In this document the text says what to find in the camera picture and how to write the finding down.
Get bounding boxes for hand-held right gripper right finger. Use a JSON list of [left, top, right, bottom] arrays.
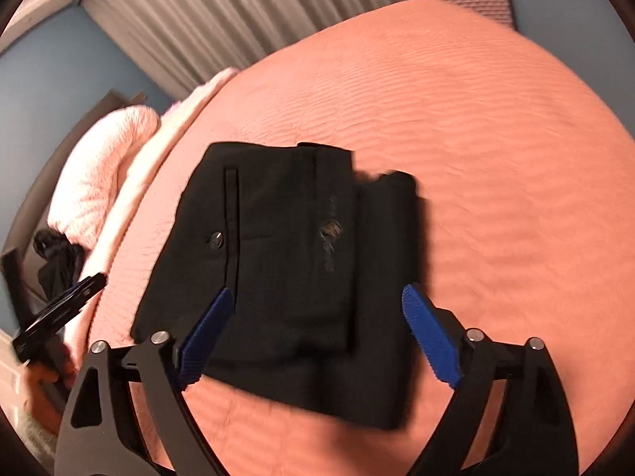
[[402, 284, 580, 476]]

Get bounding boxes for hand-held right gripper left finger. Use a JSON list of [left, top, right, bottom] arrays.
[[54, 288, 234, 476]]

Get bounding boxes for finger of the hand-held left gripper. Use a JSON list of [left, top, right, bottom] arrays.
[[47, 272, 108, 321]]

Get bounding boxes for black pants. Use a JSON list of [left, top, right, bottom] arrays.
[[130, 141, 422, 431]]

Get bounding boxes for person's left forearm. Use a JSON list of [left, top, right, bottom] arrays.
[[12, 409, 58, 467]]

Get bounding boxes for person's left hand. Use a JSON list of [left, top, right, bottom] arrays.
[[24, 354, 76, 430]]

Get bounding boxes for dark cloth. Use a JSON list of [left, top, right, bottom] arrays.
[[32, 230, 86, 304]]

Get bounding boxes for floral white pillow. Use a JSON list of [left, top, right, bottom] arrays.
[[47, 105, 162, 250]]

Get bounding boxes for grey-brown headboard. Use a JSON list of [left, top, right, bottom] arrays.
[[0, 89, 147, 259]]

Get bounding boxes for pale pink blanket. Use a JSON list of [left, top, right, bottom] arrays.
[[64, 67, 240, 358]]

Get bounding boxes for bed with pink quilted cover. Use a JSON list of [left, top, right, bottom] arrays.
[[64, 0, 635, 476]]

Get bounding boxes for grey pleated curtain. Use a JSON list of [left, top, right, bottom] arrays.
[[82, 0, 425, 97]]

